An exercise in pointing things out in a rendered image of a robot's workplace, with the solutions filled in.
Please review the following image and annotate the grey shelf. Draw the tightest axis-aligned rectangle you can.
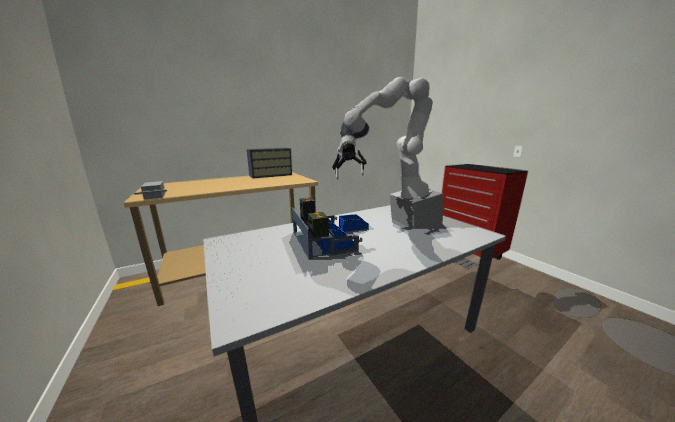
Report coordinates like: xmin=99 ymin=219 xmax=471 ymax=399
xmin=292 ymin=207 xmax=362 ymax=260

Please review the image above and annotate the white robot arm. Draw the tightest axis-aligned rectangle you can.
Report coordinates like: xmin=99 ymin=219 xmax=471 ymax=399
xmin=337 ymin=77 xmax=433 ymax=199

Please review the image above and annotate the olive green case with orange latches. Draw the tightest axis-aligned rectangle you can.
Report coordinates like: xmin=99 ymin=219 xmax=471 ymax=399
xmin=308 ymin=212 xmax=329 ymax=237

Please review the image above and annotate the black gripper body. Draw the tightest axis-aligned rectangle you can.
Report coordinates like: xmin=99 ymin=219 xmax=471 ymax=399
xmin=342 ymin=143 xmax=356 ymax=161

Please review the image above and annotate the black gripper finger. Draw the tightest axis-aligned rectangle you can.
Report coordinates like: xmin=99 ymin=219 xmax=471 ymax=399
xmin=332 ymin=153 xmax=347 ymax=180
xmin=349 ymin=150 xmax=367 ymax=176

